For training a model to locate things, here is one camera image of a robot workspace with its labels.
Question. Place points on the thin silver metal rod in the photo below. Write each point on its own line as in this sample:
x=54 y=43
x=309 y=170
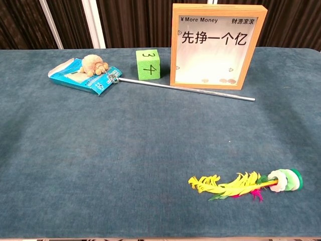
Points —
x=185 y=89

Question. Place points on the teal table cloth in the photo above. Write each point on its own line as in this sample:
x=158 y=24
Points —
x=125 y=150

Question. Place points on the green foam number cube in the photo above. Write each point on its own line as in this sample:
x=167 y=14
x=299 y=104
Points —
x=148 y=65

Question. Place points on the tan plush turtle toy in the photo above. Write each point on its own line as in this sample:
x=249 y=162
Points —
x=91 y=64

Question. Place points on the blue cardboard product box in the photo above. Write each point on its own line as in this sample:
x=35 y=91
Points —
x=75 y=80

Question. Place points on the yellow feather shuttlecock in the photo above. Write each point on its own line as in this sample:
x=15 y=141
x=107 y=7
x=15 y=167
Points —
x=230 y=188

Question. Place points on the dark brown pleated curtain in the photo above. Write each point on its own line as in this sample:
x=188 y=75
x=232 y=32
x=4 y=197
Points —
x=138 y=22

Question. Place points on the wooden frame coin bank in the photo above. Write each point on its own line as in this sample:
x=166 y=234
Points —
x=213 y=85

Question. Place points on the wide white frame post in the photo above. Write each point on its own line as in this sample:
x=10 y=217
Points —
x=94 y=25

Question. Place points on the thin white frame post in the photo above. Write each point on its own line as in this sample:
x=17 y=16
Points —
x=51 y=25

